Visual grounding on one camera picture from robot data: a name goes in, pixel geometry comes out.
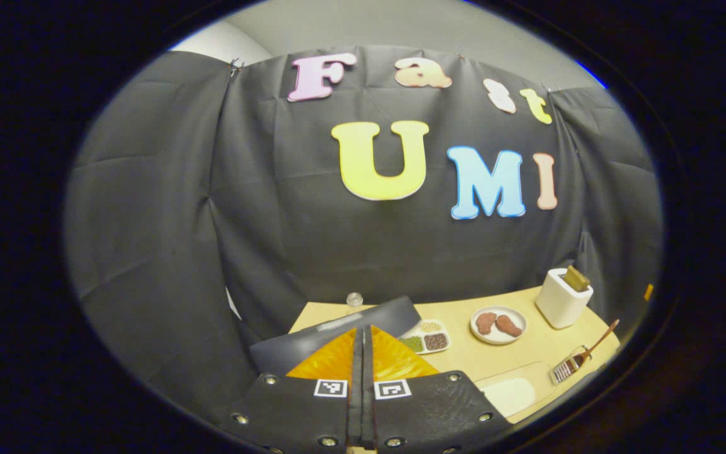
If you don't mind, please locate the round white plate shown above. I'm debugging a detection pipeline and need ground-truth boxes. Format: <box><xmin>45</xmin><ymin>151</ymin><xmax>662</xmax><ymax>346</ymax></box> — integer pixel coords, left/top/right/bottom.
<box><xmin>470</xmin><ymin>306</ymin><xmax>527</xmax><ymax>345</ymax></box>

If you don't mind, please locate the white divided bean dish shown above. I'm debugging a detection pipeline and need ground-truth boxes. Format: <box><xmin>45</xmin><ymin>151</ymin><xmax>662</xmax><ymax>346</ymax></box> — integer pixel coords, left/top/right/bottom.
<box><xmin>399</xmin><ymin>319</ymin><xmax>452</xmax><ymax>355</ymax></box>

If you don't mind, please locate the wire chopstick holder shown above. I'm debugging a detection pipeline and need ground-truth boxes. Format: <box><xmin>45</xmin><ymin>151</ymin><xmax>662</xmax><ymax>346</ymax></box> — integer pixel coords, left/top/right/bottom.
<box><xmin>550</xmin><ymin>346</ymin><xmax>592</xmax><ymax>385</ymax></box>

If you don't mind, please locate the brown wooden spoon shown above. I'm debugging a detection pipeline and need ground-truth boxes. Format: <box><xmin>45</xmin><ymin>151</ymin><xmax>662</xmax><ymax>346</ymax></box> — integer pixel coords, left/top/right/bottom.
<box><xmin>571</xmin><ymin>319</ymin><xmax>620</xmax><ymax>370</ymax></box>

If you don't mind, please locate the brown toast slice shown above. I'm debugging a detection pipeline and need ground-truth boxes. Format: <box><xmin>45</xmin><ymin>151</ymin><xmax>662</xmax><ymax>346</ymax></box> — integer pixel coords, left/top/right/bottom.
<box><xmin>563</xmin><ymin>265</ymin><xmax>591</xmax><ymax>292</ymax></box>

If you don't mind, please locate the dark grey rice cooker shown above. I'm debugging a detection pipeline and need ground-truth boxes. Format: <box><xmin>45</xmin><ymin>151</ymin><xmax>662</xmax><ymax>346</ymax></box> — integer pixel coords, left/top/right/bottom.
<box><xmin>250</xmin><ymin>296</ymin><xmax>422</xmax><ymax>378</ymax></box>

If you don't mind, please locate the white toaster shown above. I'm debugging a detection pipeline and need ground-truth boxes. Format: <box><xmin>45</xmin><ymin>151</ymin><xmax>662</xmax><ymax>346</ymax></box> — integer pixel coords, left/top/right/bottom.
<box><xmin>534</xmin><ymin>268</ymin><xmax>594</xmax><ymax>330</ymax></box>

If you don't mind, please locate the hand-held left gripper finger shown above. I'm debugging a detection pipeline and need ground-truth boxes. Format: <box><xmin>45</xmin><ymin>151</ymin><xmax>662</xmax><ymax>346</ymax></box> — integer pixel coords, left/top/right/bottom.
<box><xmin>363</xmin><ymin>325</ymin><xmax>512</xmax><ymax>454</ymax></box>
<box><xmin>228</xmin><ymin>325</ymin><xmax>364</xmax><ymax>454</ymax></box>

